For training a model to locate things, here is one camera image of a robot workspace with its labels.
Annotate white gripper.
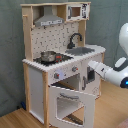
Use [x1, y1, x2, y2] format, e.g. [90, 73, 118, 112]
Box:
[88, 61, 104, 75]

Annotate white oven door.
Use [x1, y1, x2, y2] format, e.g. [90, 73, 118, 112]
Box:
[49, 86, 95, 128]

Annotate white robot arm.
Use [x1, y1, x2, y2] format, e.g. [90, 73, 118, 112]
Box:
[88, 23, 128, 89]

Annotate wooden toy kitchen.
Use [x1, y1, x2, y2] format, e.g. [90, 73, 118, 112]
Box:
[22, 2, 105, 128]

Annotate white cabinet door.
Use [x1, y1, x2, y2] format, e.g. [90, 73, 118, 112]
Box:
[81, 59, 100, 98]

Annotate right oven knob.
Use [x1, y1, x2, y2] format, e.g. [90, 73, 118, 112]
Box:
[72, 66, 78, 72]

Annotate oven knob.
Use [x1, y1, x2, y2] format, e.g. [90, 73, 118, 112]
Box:
[54, 73, 60, 79]
[72, 66, 78, 72]

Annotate grey toy sink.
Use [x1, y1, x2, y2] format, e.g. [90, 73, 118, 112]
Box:
[66, 47, 94, 56]

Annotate black toy faucet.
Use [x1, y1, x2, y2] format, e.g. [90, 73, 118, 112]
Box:
[67, 33, 82, 49]

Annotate black toy stovetop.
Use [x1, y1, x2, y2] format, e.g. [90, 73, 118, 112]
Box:
[35, 53, 71, 66]

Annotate left oven knob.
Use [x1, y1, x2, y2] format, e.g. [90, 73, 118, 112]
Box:
[54, 73, 60, 79]

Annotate metal toy pot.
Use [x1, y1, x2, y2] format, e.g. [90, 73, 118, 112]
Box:
[41, 51, 56, 62]

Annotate toy microwave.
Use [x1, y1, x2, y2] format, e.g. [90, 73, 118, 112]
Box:
[66, 3, 90, 21]

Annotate grey range hood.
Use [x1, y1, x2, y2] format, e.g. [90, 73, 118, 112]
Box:
[35, 5, 64, 27]

